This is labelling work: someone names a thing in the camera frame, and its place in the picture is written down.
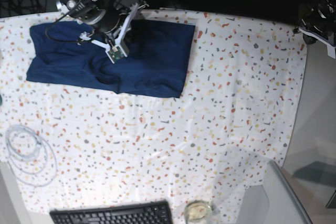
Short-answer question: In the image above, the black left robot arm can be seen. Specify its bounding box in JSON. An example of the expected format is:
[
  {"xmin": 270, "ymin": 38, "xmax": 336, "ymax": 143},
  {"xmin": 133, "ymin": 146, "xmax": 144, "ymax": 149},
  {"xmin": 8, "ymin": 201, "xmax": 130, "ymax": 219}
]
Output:
[{"xmin": 299, "ymin": 0, "xmax": 335, "ymax": 48}]

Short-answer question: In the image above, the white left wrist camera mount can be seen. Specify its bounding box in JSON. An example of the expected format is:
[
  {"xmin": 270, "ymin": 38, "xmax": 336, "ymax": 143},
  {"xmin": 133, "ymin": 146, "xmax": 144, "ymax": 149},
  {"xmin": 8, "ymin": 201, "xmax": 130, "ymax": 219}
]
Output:
[{"xmin": 293, "ymin": 27, "xmax": 335, "ymax": 59}]

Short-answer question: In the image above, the clear glass jar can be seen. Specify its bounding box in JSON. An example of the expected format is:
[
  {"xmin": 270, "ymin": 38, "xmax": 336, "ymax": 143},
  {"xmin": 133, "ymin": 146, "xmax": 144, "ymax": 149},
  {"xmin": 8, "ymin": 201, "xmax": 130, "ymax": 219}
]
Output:
[{"xmin": 184, "ymin": 200, "xmax": 213, "ymax": 224}]

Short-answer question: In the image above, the coiled white cable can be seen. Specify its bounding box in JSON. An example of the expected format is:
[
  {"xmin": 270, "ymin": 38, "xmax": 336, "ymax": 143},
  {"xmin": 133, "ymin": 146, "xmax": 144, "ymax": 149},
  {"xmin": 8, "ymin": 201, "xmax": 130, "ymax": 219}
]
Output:
[{"xmin": 5, "ymin": 125, "xmax": 57, "ymax": 187}]

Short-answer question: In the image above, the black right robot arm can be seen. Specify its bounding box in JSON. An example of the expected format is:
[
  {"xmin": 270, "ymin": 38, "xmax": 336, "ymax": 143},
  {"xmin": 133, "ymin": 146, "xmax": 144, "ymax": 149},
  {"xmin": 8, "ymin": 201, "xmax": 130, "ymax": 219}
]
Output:
[{"xmin": 45, "ymin": 0, "xmax": 131, "ymax": 46}]

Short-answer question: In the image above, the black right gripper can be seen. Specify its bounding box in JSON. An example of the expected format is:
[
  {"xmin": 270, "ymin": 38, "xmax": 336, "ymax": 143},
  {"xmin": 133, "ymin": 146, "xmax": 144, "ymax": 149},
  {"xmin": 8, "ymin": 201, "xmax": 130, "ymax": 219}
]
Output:
[{"xmin": 91, "ymin": 0, "xmax": 131, "ymax": 34}]

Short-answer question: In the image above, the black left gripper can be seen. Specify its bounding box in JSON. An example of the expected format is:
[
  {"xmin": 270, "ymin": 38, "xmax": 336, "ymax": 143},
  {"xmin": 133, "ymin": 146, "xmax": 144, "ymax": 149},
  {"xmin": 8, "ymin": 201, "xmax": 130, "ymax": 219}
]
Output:
[{"xmin": 299, "ymin": 18, "xmax": 335, "ymax": 42}]

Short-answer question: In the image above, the black computer keyboard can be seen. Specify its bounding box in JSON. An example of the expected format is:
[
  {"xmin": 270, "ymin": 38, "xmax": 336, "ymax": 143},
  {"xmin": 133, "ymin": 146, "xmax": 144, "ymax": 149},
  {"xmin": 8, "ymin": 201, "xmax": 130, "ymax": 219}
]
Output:
[{"xmin": 49, "ymin": 200, "xmax": 173, "ymax": 224}]

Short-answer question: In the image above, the dark blue t-shirt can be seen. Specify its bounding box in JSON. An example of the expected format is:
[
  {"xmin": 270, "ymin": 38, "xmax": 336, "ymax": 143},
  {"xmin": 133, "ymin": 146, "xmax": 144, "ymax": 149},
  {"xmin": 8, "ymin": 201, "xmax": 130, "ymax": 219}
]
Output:
[{"xmin": 26, "ymin": 20, "xmax": 195, "ymax": 98}]

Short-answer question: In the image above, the terrazzo patterned table cloth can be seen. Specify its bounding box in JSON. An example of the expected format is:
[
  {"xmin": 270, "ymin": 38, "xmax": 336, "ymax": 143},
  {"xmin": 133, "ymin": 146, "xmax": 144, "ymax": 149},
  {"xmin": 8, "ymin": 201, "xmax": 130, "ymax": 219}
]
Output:
[{"xmin": 1, "ymin": 9, "xmax": 307, "ymax": 223}]

